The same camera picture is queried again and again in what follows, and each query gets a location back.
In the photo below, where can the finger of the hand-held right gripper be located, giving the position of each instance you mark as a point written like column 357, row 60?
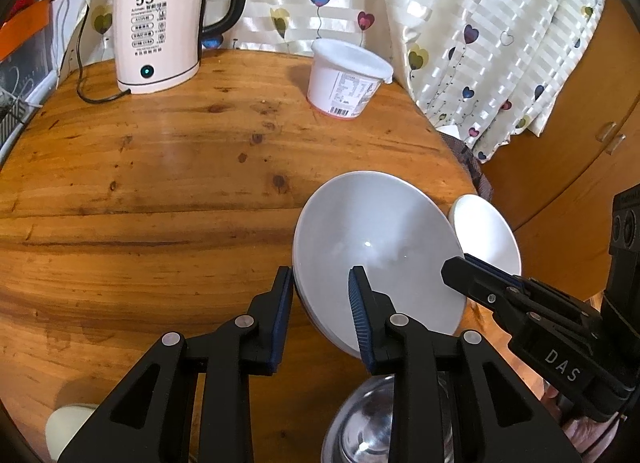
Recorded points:
column 500, row 272
column 480, row 285

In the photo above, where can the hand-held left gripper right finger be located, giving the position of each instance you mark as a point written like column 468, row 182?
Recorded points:
column 360, row 313

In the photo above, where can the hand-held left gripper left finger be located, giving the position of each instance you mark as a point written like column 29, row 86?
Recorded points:
column 280, row 323

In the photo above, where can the small white bowl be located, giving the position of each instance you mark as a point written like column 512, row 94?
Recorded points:
column 480, row 223

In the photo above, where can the large white bowl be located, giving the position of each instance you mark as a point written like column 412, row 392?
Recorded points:
column 370, row 223

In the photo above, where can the stainless steel bowl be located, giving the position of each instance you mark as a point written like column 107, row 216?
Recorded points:
column 365, row 423

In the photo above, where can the deep grey-green plate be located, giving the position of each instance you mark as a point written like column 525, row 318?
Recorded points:
column 65, row 430

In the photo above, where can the dark patterned cloth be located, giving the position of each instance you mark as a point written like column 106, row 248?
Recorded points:
column 472, row 168

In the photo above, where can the wooden cabinet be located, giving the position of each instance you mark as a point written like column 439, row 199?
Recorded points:
column 575, row 168

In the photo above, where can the white plastic tub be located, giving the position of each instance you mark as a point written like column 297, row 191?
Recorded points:
column 340, row 78

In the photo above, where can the heart print curtain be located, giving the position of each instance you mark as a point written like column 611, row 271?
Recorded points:
column 450, row 18

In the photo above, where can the cream electric kettle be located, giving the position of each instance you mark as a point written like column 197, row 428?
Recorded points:
column 155, row 43

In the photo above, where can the orange lidded clear box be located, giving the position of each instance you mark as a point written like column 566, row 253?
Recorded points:
column 25, row 23

